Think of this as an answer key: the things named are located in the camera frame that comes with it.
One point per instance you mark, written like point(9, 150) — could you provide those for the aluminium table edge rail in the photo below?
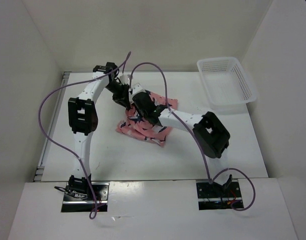
point(50, 131)

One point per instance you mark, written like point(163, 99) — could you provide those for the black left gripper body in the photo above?
point(119, 91)

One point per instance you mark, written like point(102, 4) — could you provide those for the white plastic basket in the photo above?
point(227, 84)

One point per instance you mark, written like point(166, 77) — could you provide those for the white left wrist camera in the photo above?
point(125, 78)

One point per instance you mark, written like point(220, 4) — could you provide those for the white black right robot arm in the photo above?
point(209, 131)

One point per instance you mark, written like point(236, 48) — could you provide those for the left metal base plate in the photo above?
point(81, 203)

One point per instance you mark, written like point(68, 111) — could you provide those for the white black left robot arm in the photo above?
point(83, 121)

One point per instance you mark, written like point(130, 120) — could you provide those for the pink shark print shorts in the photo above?
point(135, 126)

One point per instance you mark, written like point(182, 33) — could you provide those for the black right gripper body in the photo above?
point(144, 114)

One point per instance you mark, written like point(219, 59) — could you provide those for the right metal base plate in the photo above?
point(211, 196)

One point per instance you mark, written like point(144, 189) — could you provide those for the metal base plate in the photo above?
point(81, 203)
point(211, 196)

